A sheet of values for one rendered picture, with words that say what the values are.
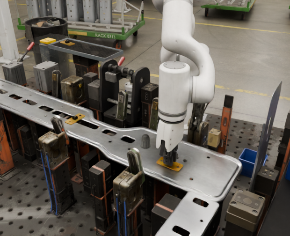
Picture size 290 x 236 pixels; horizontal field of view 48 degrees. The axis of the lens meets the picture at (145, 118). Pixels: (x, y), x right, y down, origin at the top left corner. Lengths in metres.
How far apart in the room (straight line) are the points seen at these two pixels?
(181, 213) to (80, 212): 0.54
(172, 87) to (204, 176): 0.32
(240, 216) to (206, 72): 0.39
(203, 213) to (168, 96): 0.33
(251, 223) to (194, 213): 0.15
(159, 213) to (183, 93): 0.34
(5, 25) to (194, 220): 4.36
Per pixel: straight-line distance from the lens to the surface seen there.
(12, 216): 1.41
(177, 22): 0.96
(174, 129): 0.95
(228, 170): 1.08
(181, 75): 0.86
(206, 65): 0.91
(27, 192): 1.50
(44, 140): 1.16
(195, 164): 1.08
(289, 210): 0.96
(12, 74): 1.80
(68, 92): 1.48
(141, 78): 1.30
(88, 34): 5.23
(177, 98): 0.89
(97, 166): 1.09
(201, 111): 1.14
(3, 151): 1.55
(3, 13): 4.92
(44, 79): 1.58
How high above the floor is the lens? 1.67
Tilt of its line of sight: 31 degrees down
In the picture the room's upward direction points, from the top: straight up
